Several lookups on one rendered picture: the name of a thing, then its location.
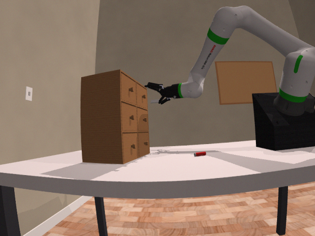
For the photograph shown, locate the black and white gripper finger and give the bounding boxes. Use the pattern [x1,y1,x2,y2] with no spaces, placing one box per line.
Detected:
[144,82,164,94]
[151,95,171,104]

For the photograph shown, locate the brown wooden drawer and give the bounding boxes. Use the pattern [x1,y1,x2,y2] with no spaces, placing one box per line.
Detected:
[138,133,150,156]
[121,102,137,131]
[121,73,136,105]
[137,108,148,131]
[136,83,147,109]
[122,133,139,162]

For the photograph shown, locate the brown wooden chest of drawers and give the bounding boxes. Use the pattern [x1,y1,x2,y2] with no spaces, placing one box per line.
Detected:
[80,69,150,164]

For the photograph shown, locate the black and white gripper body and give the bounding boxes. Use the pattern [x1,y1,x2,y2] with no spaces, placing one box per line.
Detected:
[160,86,172,98]

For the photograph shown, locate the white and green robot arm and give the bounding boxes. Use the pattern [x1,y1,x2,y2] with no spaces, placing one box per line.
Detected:
[170,5,315,116]

